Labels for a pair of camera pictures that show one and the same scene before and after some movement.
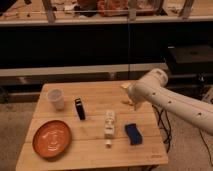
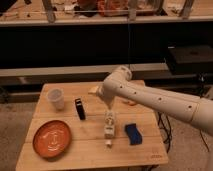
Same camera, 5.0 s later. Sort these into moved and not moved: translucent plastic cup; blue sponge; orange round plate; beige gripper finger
Moved: beige gripper finger
Not moved: translucent plastic cup; blue sponge; orange round plate
